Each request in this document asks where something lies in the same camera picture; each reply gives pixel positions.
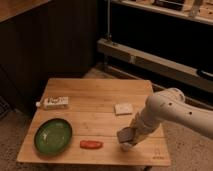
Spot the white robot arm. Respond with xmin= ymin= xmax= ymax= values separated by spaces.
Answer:
xmin=117 ymin=88 xmax=213 ymax=148

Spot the red chili pepper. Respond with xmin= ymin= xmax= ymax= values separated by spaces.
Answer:
xmin=80 ymin=140 xmax=103 ymax=149

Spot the wooden table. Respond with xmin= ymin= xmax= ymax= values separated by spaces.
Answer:
xmin=17 ymin=78 xmax=170 ymax=166

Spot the green bowl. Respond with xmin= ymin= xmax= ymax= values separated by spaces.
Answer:
xmin=34 ymin=118 xmax=73 ymax=156

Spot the white tube with label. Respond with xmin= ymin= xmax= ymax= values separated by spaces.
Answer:
xmin=36 ymin=96 xmax=69 ymax=110

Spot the metal shelf rail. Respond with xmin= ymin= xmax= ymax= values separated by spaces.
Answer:
xmin=97 ymin=38 xmax=213 ymax=93

